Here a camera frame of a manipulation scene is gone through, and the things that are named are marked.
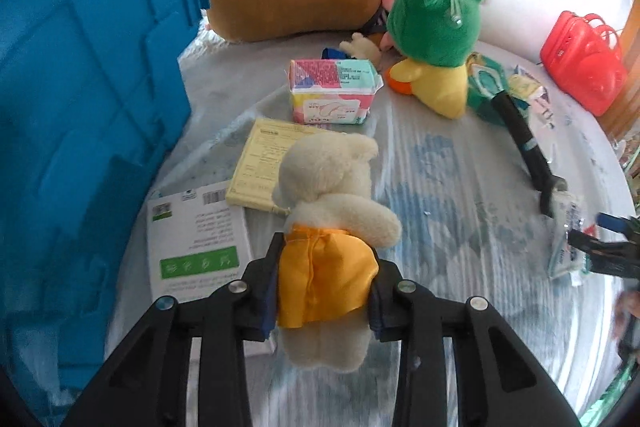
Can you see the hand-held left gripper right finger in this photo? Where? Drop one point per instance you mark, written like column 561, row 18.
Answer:
column 378, row 314

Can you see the blue plastic crate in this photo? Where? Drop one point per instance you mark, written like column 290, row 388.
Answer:
column 90, row 82

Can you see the cream teddy bear orange dress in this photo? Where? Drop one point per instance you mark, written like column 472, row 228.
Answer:
column 325, row 177

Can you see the small dark blue item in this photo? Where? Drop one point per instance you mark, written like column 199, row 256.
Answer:
column 332, row 53

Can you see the plastic covered desktop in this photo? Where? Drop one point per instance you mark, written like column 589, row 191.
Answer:
column 450, row 207

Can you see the clear plastic packet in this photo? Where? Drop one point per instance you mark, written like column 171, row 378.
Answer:
column 565, row 237

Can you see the pink and teal pad packet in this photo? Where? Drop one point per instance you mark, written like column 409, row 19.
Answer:
column 330, row 87

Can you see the wooden furniture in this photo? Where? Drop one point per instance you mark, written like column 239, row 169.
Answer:
column 632, row 72

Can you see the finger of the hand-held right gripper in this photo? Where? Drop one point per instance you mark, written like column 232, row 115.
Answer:
column 612, row 222
column 607, row 254

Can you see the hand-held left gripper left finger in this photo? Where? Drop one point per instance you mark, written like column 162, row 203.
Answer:
column 266, row 307

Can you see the white box green label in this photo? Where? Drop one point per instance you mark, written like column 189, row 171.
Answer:
column 195, row 237

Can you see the yellow flat box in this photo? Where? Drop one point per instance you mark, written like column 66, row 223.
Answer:
column 260, row 157

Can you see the red plastic basket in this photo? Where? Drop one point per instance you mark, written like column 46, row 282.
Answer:
column 575, row 57

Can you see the green frog plush toy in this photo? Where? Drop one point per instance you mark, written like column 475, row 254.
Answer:
column 430, row 27

